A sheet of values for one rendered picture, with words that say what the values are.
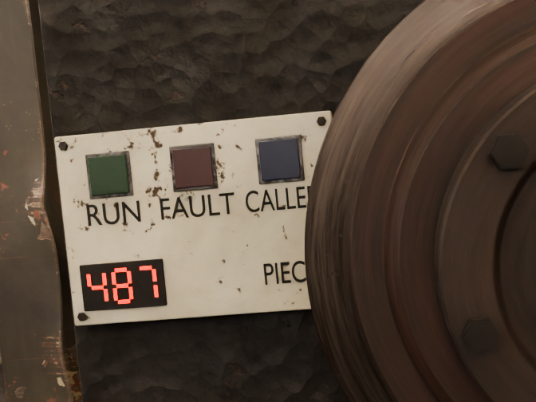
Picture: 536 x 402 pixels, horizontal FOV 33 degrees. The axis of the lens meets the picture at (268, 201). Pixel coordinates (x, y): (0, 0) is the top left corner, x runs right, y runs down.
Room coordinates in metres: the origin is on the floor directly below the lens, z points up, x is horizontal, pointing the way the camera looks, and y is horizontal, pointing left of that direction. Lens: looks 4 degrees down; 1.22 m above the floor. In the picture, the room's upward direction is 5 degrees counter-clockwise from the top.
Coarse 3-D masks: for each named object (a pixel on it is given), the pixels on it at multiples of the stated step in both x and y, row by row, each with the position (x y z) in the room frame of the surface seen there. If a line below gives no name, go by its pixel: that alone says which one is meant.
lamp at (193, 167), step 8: (176, 152) 0.83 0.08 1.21; (184, 152) 0.83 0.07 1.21; (192, 152) 0.82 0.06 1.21; (200, 152) 0.82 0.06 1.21; (208, 152) 0.82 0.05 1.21; (176, 160) 0.83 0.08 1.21; (184, 160) 0.83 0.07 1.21; (192, 160) 0.82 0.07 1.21; (200, 160) 0.82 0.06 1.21; (208, 160) 0.82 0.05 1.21; (176, 168) 0.83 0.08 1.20; (184, 168) 0.83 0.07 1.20; (192, 168) 0.82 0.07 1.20; (200, 168) 0.82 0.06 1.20; (208, 168) 0.82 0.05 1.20; (176, 176) 0.83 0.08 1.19; (184, 176) 0.83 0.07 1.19; (192, 176) 0.83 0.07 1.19; (200, 176) 0.82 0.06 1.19; (208, 176) 0.82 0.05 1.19; (176, 184) 0.83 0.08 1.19; (184, 184) 0.83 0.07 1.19; (192, 184) 0.83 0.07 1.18; (200, 184) 0.82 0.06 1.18; (208, 184) 0.82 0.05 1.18
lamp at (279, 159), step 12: (264, 144) 0.82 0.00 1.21; (276, 144) 0.82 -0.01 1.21; (288, 144) 0.81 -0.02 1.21; (264, 156) 0.82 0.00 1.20; (276, 156) 0.82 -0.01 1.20; (288, 156) 0.81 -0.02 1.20; (264, 168) 0.82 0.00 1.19; (276, 168) 0.82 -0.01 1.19; (288, 168) 0.81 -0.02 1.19; (300, 168) 0.82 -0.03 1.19; (264, 180) 0.82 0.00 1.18
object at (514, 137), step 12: (492, 144) 0.58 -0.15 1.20; (504, 144) 0.58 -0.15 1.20; (516, 144) 0.58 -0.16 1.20; (492, 156) 0.58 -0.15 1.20; (504, 156) 0.58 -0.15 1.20; (516, 156) 0.58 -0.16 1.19; (504, 168) 0.58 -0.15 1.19; (468, 324) 0.58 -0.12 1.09; (480, 324) 0.58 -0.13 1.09; (492, 324) 0.58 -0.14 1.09; (468, 336) 0.58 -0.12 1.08; (480, 336) 0.58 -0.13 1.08; (492, 336) 0.58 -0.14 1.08; (468, 348) 0.58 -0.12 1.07; (480, 348) 0.58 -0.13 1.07; (492, 348) 0.58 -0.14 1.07
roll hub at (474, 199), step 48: (528, 96) 0.58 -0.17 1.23; (480, 144) 0.59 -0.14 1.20; (528, 144) 0.58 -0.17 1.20; (480, 192) 0.59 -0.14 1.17; (528, 192) 0.59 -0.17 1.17; (480, 240) 0.59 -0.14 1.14; (528, 240) 0.59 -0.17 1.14; (480, 288) 0.59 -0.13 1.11; (528, 288) 0.59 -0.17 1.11; (528, 336) 0.59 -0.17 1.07; (480, 384) 0.59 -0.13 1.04; (528, 384) 0.58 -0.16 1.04
